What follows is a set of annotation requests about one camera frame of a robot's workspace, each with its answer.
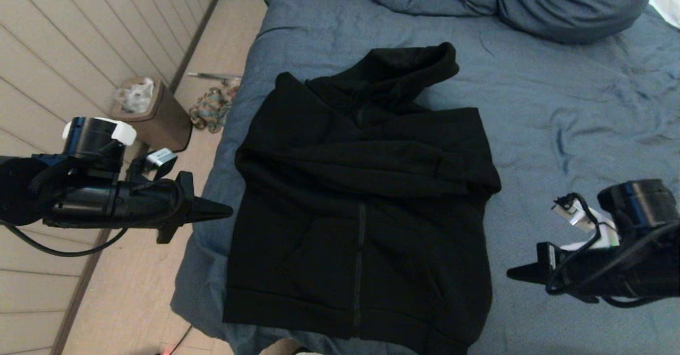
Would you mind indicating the thin stick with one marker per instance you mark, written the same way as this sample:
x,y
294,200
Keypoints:
x,y
212,75

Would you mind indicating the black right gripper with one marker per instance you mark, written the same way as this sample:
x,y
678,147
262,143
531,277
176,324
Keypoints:
x,y
555,270

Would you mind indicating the colourful rag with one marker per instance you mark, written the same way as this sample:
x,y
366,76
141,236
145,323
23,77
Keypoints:
x,y
210,110

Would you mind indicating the clear plastic bin bag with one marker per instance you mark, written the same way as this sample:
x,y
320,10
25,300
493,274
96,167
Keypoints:
x,y
135,97

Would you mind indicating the black garment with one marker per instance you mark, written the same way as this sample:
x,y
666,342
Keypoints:
x,y
361,211

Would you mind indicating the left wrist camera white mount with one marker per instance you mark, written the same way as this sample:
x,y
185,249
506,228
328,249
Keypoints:
x,y
95,140

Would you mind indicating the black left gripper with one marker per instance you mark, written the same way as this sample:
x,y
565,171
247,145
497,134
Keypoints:
x,y
178,206

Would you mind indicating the blue bed sheet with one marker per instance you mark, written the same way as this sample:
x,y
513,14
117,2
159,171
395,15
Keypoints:
x,y
558,132

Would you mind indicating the blue pillow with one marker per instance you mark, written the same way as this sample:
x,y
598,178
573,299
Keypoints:
x,y
574,4

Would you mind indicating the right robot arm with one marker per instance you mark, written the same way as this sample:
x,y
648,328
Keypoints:
x,y
637,278

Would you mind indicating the brown trash bin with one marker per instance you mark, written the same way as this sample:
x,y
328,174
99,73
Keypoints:
x,y
159,121

